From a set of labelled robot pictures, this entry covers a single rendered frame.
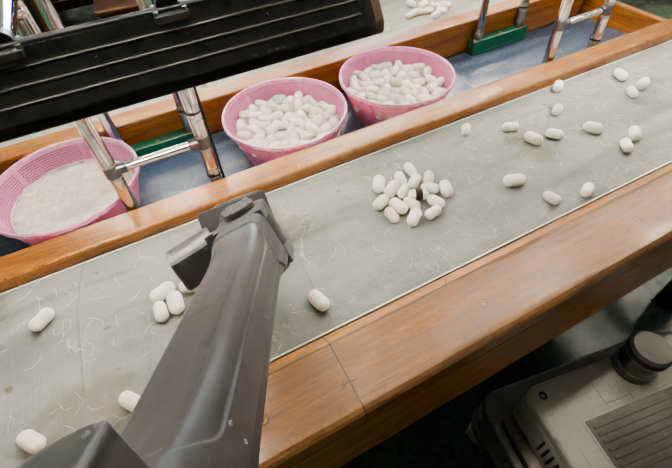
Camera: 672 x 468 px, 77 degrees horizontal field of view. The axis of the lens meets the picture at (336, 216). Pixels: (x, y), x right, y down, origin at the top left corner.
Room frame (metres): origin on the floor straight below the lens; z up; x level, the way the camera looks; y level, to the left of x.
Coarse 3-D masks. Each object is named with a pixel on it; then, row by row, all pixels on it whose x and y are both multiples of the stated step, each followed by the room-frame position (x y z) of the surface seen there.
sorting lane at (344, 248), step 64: (640, 64) 0.90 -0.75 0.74; (448, 128) 0.71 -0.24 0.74; (576, 128) 0.68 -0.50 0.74; (320, 192) 0.55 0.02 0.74; (512, 192) 0.51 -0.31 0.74; (576, 192) 0.50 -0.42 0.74; (128, 256) 0.43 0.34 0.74; (320, 256) 0.40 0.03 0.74; (384, 256) 0.39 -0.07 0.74; (448, 256) 0.39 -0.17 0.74; (0, 320) 0.33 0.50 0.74; (64, 320) 0.32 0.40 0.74; (128, 320) 0.31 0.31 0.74; (320, 320) 0.29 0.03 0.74; (0, 384) 0.23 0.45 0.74; (64, 384) 0.23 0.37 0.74; (128, 384) 0.22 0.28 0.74; (0, 448) 0.16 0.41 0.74
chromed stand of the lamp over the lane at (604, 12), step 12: (564, 0) 0.92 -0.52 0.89; (612, 0) 0.98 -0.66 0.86; (564, 12) 0.92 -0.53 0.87; (588, 12) 0.96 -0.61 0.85; (600, 12) 0.97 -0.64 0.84; (564, 24) 0.92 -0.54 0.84; (600, 24) 0.98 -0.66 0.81; (552, 36) 0.92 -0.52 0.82; (600, 36) 0.98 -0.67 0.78; (552, 48) 0.92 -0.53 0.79; (552, 60) 0.92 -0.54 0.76
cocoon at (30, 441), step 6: (24, 432) 0.17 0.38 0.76; (30, 432) 0.17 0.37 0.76; (36, 432) 0.17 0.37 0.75; (18, 438) 0.16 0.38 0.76; (24, 438) 0.16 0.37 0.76; (30, 438) 0.16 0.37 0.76; (36, 438) 0.16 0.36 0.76; (42, 438) 0.16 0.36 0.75; (18, 444) 0.15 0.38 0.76; (24, 444) 0.15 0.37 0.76; (30, 444) 0.15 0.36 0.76; (36, 444) 0.15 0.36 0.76; (42, 444) 0.15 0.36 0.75; (24, 450) 0.15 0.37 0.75; (30, 450) 0.15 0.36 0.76; (36, 450) 0.15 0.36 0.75
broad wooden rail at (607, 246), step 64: (640, 192) 0.47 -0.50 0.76; (512, 256) 0.36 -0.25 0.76; (576, 256) 0.35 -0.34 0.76; (640, 256) 0.35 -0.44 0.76; (384, 320) 0.27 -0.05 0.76; (448, 320) 0.26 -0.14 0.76; (512, 320) 0.26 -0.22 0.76; (576, 320) 0.33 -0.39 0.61; (320, 384) 0.19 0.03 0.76; (384, 384) 0.19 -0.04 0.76; (448, 384) 0.21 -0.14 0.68; (320, 448) 0.13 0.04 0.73
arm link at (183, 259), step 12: (240, 204) 0.33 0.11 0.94; (252, 204) 0.32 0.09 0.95; (228, 216) 0.31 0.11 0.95; (240, 216) 0.31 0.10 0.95; (204, 228) 0.35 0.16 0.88; (192, 240) 0.33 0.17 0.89; (204, 240) 0.33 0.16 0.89; (168, 252) 0.32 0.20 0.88; (180, 252) 0.32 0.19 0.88; (192, 252) 0.31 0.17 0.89; (204, 252) 0.31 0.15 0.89; (180, 264) 0.29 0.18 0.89; (192, 264) 0.29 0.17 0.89; (204, 264) 0.30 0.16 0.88; (288, 264) 0.29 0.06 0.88; (180, 276) 0.29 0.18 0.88; (192, 276) 0.29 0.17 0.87; (192, 288) 0.28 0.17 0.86
